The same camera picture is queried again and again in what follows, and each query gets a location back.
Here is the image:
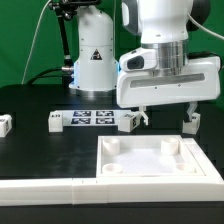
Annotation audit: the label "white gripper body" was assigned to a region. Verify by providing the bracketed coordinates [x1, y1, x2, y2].
[116, 48, 220, 108]

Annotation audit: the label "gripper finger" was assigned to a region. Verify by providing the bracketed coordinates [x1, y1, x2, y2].
[185, 102, 197, 123]
[139, 106, 149, 126]

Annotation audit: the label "white square tabletop part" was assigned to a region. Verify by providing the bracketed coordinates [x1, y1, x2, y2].
[96, 135, 205, 177]

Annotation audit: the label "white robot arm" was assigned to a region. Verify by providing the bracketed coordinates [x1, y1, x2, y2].
[70, 0, 220, 121]

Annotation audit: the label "fiducial marker sheet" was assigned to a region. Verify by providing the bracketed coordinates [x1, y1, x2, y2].
[63, 110, 121, 126]

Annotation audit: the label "white L-shaped obstacle fence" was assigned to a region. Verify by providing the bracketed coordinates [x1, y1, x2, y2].
[0, 138, 224, 206]

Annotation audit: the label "black cables at base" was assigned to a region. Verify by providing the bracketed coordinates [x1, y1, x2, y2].
[25, 65, 75, 86]

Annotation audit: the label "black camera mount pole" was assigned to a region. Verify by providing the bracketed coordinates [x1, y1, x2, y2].
[48, 0, 102, 86]

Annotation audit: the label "white cable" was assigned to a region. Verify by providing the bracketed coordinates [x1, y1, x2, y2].
[21, 0, 54, 85]

